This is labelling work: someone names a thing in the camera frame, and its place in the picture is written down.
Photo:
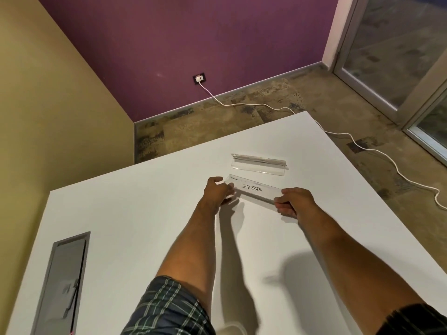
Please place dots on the person's right hand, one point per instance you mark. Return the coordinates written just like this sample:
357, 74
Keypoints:
300, 202

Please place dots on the person's left forearm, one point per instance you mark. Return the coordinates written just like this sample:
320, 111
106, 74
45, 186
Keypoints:
190, 247

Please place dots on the clear acrylic sign holder with paper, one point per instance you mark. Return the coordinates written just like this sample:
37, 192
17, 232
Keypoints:
254, 189

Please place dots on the black wall socket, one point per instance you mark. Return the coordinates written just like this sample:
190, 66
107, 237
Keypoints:
199, 78

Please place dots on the person's left hand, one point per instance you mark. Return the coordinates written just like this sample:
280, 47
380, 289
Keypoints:
213, 195

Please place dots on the empty clear acrylic sign holder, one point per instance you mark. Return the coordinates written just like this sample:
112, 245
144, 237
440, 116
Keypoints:
259, 163

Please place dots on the glass sliding door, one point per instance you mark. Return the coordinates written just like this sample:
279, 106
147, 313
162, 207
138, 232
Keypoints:
394, 66

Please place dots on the person's left thumb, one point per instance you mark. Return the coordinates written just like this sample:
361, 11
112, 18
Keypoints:
215, 179

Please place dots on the plaid shirt sleeve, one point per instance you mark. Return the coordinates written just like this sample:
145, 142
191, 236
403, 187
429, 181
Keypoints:
167, 307
414, 320

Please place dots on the person's right forearm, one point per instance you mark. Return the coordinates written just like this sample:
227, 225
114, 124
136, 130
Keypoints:
356, 272

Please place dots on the person's right thumb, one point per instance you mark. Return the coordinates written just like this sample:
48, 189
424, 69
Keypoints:
290, 192

